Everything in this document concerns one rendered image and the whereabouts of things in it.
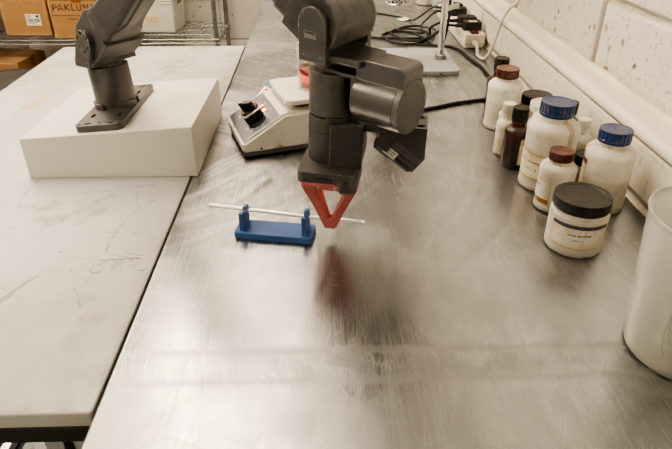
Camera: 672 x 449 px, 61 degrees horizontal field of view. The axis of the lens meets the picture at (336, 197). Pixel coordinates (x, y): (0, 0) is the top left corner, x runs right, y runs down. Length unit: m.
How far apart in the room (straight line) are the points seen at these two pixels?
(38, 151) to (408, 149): 0.57
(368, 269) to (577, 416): 0.27
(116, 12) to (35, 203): 0.29
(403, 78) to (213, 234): 0.33
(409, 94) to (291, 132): 0.40
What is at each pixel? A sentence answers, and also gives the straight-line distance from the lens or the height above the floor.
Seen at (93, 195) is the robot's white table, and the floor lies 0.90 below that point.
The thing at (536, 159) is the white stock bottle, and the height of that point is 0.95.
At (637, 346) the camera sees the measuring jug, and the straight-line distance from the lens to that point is 0.63.
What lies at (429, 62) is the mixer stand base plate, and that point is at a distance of 1.42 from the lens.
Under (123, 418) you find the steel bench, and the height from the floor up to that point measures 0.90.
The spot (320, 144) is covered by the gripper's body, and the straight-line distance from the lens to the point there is 0.64.
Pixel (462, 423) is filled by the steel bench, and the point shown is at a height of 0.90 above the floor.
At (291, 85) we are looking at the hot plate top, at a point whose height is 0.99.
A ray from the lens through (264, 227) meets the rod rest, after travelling 0.74.
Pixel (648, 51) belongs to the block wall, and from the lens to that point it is 0.98.
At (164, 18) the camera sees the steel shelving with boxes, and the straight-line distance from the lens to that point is 3.25.
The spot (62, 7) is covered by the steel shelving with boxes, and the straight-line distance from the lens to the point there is 3.30.
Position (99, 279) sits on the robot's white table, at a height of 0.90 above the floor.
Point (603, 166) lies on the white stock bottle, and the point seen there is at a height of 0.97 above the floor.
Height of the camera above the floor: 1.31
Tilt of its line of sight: 30 degrees down
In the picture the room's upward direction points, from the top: straight up
